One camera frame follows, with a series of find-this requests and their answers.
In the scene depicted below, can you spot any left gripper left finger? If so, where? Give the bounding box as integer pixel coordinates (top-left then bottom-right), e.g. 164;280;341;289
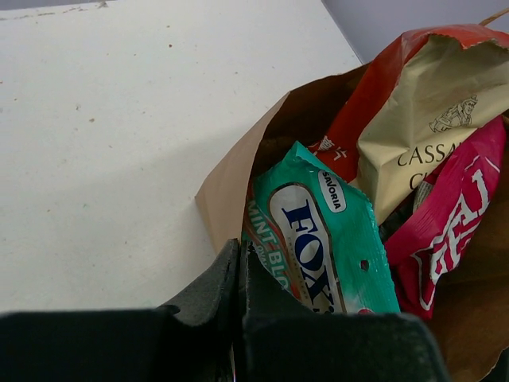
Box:
1;240;239;381

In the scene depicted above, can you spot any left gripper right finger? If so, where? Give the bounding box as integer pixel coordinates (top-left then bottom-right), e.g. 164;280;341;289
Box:
236;244;451;381

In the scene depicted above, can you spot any teal Fox's mint candy bag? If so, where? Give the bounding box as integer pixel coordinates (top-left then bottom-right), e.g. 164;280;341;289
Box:
243;142;400;314

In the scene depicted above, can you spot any pink REAL crisps bag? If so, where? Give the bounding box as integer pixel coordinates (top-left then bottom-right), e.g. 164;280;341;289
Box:
385;116;507;320

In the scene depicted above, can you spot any brown paper bag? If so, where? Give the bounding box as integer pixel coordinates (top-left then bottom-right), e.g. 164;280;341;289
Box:
196;63;508;381

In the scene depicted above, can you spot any red cream cassava chips bag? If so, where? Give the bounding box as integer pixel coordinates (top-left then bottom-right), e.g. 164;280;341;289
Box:
310;24;508;222

